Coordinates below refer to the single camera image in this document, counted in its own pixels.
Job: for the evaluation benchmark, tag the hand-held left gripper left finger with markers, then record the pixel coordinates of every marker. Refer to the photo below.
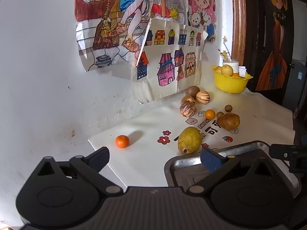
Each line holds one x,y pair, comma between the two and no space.
99,158

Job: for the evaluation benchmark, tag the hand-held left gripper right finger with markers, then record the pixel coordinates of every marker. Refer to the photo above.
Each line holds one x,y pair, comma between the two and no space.
211,160

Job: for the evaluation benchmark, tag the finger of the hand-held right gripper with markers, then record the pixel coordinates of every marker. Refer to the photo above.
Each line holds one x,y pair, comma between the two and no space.
280,151

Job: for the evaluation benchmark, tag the metal tray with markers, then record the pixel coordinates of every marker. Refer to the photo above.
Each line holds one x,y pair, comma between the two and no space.
182,172

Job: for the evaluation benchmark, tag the small brown longan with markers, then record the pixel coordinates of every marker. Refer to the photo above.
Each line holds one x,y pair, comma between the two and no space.
228,108
220,114

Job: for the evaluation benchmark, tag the kiwi with orange sticker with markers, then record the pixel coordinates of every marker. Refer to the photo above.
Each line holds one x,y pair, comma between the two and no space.
192,91

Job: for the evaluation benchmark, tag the mandarin orange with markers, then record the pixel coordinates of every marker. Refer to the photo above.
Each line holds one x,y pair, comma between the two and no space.
122,141

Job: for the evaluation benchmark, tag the green yellow mango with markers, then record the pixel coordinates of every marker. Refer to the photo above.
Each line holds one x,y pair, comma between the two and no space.
189,140

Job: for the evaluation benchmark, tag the small round orange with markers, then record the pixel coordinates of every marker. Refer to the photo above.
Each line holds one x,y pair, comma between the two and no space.
210,114

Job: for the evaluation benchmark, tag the striped pepino melon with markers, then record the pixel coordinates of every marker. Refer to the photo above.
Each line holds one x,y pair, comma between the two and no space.
203,97
187,109

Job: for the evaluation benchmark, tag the brown onion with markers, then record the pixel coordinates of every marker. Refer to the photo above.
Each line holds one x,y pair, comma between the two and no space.
187,99

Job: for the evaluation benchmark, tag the grey appliance with blue label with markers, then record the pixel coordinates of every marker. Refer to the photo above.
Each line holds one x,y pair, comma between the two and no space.
296,83

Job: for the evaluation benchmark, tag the yellow plastic bowl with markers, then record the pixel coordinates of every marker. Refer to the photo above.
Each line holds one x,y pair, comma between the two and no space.
230,85

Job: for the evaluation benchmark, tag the orange fruit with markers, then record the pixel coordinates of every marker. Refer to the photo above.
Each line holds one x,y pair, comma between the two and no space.
235,75

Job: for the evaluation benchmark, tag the small white carton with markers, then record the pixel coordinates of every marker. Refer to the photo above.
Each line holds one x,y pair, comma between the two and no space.
242,71

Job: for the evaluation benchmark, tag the yellow red apple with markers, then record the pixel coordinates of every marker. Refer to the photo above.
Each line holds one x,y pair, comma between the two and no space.
218,69

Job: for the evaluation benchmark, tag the large yellow pear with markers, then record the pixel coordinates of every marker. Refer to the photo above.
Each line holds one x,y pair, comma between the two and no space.
227,70

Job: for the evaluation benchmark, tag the dark orange dress poster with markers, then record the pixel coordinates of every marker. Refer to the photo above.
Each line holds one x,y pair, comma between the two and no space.
274,52

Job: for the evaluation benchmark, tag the yellow flower twig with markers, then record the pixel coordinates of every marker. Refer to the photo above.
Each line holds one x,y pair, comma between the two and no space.
226,52

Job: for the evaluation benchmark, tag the coloured figure drawing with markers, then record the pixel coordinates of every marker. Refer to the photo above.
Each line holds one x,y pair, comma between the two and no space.
112,12

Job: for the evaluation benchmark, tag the brown wooden door frame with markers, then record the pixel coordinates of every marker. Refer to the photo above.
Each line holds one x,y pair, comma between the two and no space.
238,24

